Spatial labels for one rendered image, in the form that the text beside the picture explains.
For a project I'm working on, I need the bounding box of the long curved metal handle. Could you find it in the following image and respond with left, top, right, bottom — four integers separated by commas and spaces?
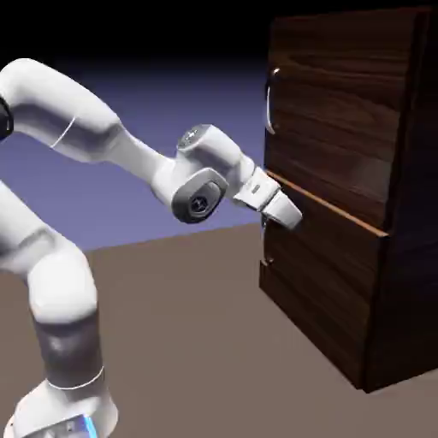
264, 67, 281, 135

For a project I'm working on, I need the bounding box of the large dark wood door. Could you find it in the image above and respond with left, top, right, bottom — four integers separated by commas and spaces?
263, 7, 419, 231

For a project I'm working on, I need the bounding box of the small dark wood door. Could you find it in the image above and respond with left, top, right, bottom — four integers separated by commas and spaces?
258, 177, 389, 390

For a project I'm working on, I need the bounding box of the short curved metal handle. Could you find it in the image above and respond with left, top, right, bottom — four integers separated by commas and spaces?
259, 212, 275, 268

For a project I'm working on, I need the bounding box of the dark wood cabinet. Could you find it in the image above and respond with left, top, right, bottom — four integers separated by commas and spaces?
258, 5, 438, 394

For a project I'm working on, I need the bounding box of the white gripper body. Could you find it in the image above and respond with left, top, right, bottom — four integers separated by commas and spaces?
260, 190, 304, 231

